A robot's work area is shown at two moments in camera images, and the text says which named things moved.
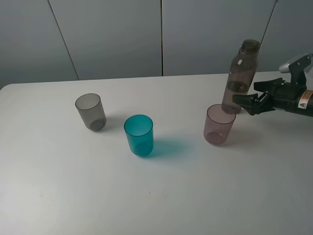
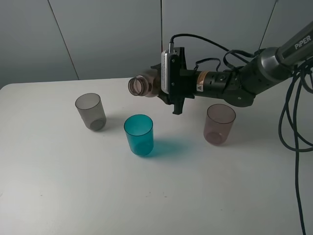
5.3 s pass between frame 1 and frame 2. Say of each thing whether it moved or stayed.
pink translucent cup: stayed
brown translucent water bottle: moved
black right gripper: moved
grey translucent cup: stayed
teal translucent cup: stayed
